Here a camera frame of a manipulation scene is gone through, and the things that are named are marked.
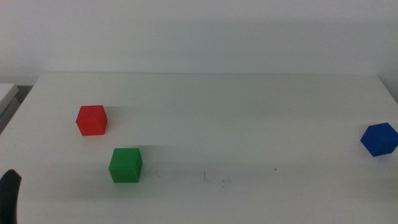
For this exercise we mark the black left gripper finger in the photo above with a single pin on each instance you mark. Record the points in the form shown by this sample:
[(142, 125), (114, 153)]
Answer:
[(8, 199)]

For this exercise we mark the red cube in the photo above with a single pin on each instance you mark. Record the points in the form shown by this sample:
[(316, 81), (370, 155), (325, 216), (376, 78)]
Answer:
[(91, 121)]

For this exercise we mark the green cube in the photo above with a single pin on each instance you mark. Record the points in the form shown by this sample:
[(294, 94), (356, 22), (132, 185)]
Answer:
[(125, 166)]

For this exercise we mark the blue cube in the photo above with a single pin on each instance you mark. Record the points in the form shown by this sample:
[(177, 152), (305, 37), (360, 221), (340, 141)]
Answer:
[(381, 140)]

